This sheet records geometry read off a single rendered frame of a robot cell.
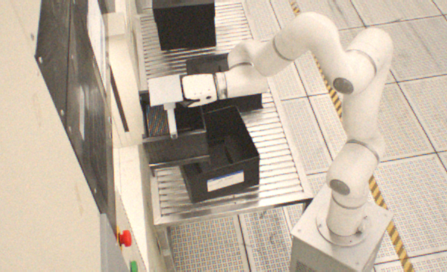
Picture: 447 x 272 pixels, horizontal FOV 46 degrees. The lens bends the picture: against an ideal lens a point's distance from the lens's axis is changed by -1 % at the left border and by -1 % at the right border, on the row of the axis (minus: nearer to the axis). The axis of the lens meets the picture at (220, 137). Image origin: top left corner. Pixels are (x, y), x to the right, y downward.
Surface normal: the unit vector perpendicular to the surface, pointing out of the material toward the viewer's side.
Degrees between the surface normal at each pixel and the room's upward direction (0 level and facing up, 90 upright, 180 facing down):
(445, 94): 0
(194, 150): 90
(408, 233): 0
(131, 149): 0
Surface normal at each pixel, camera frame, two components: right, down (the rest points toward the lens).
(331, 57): -0.85, -0.14
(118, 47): 0.17, 0.74
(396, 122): -0.06, -0.65
